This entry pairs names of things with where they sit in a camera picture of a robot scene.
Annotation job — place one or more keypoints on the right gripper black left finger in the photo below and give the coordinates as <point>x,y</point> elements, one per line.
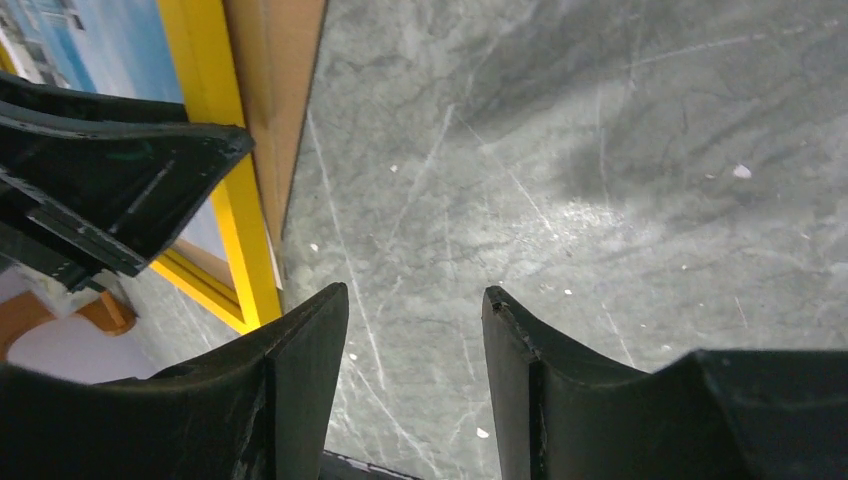
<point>257,407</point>

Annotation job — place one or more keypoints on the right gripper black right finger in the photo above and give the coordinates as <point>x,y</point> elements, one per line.
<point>564,411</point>

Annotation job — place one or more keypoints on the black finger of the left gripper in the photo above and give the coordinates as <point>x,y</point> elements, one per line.
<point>94,186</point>

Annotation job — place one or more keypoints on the building and sky photo print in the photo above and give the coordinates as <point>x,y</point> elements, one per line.
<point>116,48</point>

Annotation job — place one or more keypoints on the brown cardboard backing board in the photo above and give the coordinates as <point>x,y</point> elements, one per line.
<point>249,63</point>

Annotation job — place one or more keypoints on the orange wooden shelf rack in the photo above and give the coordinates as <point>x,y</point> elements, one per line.
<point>25,312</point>

